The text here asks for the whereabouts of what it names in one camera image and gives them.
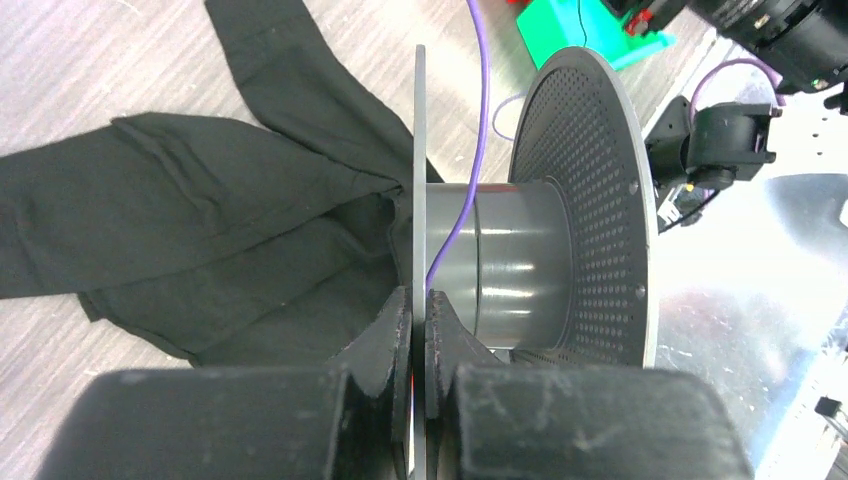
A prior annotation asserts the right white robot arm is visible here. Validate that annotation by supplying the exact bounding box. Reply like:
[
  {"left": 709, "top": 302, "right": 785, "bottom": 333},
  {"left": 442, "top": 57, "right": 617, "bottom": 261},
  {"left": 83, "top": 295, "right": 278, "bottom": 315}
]
[{"left": 628, "top": 1, "right": 847, "bottom": 191}]

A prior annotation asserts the red plastic bin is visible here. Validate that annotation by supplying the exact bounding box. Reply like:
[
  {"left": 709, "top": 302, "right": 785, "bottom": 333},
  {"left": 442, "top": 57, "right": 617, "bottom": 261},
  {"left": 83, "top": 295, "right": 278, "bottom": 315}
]
[{"left": 511, "top": 1, "right": 686, "bottom": 36}]

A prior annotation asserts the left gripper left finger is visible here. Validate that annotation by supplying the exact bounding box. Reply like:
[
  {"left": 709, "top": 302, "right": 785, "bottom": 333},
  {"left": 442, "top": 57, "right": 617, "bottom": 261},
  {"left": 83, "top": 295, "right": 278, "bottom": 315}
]
[{"left": 38, "top": 288, "right": 411, "bottom": 479}]

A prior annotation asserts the green plastic bin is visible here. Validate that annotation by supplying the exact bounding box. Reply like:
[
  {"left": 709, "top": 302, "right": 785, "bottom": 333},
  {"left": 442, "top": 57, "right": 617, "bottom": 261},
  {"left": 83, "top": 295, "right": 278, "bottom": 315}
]
[{"left": 516, "top": 0, "right": 676, "bottom": 71}]

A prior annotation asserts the grey plastic cable spool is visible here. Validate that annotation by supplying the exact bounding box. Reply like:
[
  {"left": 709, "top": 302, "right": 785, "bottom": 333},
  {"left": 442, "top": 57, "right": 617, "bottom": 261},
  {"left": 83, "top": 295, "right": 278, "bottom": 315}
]
[{"left": 408, "top": 47, "right": 657, "bottom": 479}]

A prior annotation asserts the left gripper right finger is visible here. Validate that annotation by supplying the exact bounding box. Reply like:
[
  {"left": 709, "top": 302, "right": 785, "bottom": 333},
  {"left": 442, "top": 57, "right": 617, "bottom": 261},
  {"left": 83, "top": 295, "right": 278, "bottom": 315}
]
[{"left": 423, "top": 292, "right": 753, "bottom": 479}]

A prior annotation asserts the thin purple wire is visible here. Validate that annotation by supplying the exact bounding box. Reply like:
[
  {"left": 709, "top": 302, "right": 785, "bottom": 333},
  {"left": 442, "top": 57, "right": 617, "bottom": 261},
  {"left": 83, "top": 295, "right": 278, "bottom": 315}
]
[{"left": 425, "top": 0, "right": 529, "bottom": 293}]

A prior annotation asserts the black cloth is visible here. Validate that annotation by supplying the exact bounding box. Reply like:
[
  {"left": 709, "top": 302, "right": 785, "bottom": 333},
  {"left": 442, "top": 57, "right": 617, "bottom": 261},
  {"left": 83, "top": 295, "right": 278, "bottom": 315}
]
[{"left": 1, "top": 1, "right": 413, "bottom": 366}]

